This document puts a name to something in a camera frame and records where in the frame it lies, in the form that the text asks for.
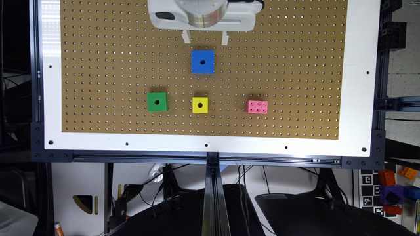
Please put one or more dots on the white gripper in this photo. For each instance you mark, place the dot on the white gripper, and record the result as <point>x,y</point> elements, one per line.
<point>212,15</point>

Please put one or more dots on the green block with hole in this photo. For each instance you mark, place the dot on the green block with hole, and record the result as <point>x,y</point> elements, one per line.
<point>157,101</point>

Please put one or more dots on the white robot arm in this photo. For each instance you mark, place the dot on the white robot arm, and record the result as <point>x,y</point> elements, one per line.
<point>207,15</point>

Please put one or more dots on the blue block with hole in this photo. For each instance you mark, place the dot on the blue block with hole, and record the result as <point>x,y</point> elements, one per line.
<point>202,61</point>

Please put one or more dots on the yellow block with hole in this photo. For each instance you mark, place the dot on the yellow block with hole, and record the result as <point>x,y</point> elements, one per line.
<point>200,105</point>

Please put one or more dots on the orange block left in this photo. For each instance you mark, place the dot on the orange block left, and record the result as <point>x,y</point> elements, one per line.
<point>387,177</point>

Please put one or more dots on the orange block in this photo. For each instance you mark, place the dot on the orange block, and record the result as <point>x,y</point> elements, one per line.
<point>408,173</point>
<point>387,177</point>

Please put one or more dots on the purple block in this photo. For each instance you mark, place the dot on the purple block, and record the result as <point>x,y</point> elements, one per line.
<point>391,195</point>

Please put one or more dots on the orange block right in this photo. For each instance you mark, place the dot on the orange block right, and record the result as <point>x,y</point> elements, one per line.
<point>408,173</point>

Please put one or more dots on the red block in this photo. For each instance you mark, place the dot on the red block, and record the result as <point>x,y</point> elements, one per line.
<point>391,209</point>

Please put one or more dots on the blue block on shelf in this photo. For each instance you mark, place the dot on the blue block on shelf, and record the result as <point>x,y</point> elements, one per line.
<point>411,192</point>

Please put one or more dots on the pink studded brick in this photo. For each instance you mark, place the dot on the pink studded brick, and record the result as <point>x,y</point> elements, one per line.
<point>257,106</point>

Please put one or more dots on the brown pegboard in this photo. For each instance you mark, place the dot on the brown pegboard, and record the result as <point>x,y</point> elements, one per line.
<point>113,56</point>

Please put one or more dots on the black chair right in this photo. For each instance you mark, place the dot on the black chair right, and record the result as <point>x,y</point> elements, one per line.
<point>306,215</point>

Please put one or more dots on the black white marker sheet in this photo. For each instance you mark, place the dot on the black white marker sheet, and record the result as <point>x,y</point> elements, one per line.
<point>369,193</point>

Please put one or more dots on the orange glue tube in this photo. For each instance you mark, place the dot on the orange glue tube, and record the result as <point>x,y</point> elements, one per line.
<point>58,229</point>

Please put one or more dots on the dark aluminium table frame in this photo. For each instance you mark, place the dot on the dark aluminium table frame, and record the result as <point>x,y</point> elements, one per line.
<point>213,196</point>

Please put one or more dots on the white board frame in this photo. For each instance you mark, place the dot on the white board frame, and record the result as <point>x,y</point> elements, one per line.
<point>357,82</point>

